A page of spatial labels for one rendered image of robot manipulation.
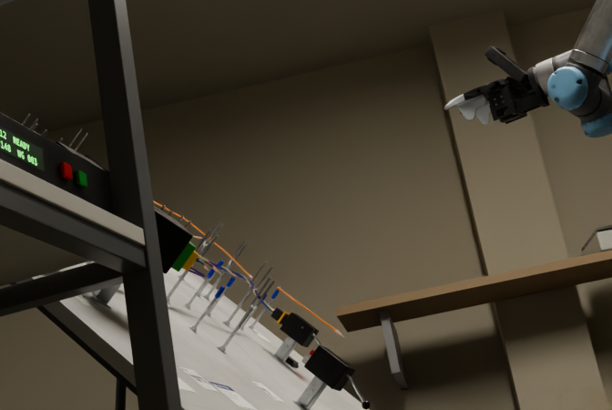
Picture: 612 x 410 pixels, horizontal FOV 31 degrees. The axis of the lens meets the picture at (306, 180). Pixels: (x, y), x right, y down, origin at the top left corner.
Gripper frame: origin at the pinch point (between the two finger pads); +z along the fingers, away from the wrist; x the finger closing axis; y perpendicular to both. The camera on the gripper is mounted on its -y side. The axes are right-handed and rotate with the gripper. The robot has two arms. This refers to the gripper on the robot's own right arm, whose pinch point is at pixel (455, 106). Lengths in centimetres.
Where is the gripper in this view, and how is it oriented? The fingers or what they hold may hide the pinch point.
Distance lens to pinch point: 247.1
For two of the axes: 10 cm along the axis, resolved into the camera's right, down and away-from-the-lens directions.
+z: -8.1, 3.3, 4.9
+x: 5.3, 0.6, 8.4
